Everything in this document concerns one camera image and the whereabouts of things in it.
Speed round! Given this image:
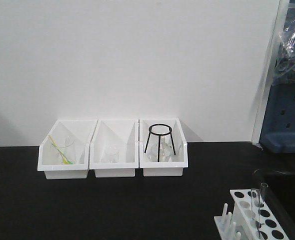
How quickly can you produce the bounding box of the black lab sink basin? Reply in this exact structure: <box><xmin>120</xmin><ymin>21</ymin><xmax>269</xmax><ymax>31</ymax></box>
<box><xmin>252</xmin><ymin>168</ymin><xmax>295</xmax><ymax>240</ymax></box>

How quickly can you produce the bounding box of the yellow green plastic pipette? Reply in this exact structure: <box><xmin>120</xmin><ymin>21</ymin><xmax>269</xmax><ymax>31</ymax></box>
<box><xmin>48</xmin><ymin>134</ymin><xmax>74</xmax><ymax>165</ymax></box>

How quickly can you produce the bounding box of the black metal tripod stand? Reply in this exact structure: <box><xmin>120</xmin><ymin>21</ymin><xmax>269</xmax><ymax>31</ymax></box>
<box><xmin>144</xmin><ymin>123</ymin><xmax>176</xmax><ymax>163</ymax></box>

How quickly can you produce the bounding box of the white storage bin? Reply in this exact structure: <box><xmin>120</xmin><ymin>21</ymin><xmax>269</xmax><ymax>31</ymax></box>
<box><xmin>139</xmin><ymin>118</ymin><xmax>189</xmax><ymax>177</ymax></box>
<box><xmin>37</xmin><ymin>119</ymin><xmax>98</xmax><ymax>180</ymax></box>
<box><xmin>89</xmin><ymin>119</ymin><xmax>139</xmax><ymax>178</ymax></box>

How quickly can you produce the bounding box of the plastic bag of pegs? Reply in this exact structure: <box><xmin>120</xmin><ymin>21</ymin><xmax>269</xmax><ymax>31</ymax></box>
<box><xmin>272</xmin><ymin>15</ymin><xmax>295</xmax><ymax>85</ymax></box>

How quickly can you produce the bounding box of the white left storage bin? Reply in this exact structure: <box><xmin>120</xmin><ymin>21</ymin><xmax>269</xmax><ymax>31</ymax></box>
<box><xmin>37</xmin><ymin>119</ymin><xmax>98</xmax><ymax>180</ymax></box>

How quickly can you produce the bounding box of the white right storage bin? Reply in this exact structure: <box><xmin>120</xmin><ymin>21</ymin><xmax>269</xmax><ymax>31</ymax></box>
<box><xmin>139</xmin><ymin>118</ymin><xmax>189</xmax><ymax>177</ymax></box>

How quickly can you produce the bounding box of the small glass beaker middle bin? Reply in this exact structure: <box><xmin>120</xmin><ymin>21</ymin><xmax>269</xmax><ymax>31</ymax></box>
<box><xmin>101</xmin><ymin>146</ymin><xmax>120</xmax><ymax>163</ymax></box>

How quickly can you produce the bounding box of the grey-blue pegboard drying rack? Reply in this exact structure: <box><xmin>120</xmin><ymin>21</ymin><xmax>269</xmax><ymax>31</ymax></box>
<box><xmin>259</xmin><ymin>0</ymin><xmax>295</xmax><ymax>154</ymax></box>

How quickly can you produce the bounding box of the white middle storage bin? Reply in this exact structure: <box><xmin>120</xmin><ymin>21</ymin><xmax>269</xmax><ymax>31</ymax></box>
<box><xmin>89</xmin><ymin>119</ymin><xmax>139</xmax><ymax>178</ymax></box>

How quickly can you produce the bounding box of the glass flask under tripod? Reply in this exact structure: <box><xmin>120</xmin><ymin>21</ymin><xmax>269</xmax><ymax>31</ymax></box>
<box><xmin>147</xmin><ymin>136</ymin><xmax>174</xmax><ymax>162</ymax></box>

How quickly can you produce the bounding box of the clear glass test tube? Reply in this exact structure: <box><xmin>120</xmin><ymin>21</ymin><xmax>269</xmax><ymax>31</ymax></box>
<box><xmin>250</xmin><ymin>188</ymin><xmax>261</xmax><ymax>229</ymax></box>
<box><xmin>259</xmin><ymin>182</ymin><xmax>269</xmax><ymax>208</ymax></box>

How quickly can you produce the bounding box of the white test tube rack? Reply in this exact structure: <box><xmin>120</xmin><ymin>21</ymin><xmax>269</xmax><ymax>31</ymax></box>
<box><xmin>213</xmin><ymin>189</ymin><xmax>289</xmax><ymax>240</ymax></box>

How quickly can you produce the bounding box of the clear glass beaker left bin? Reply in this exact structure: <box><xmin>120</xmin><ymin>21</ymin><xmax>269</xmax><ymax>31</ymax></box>
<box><xmin>57</xmin><ymin>136</ymin><xmax>76</xmax><ymax>165</ymax></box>

